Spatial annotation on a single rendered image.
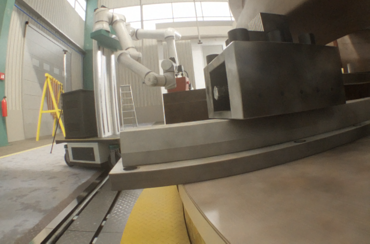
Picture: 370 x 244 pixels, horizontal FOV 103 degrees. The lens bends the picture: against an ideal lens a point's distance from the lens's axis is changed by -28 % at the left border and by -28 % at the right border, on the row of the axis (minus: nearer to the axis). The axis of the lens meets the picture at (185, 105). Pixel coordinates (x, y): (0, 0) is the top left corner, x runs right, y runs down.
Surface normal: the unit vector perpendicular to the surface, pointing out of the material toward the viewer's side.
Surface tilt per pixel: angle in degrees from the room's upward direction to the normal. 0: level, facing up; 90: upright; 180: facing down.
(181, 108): 90
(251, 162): 90
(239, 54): 90
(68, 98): 90
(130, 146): 72
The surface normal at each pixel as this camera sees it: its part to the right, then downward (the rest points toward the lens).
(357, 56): -0.29, 0.00
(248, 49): 0.14, -0.04
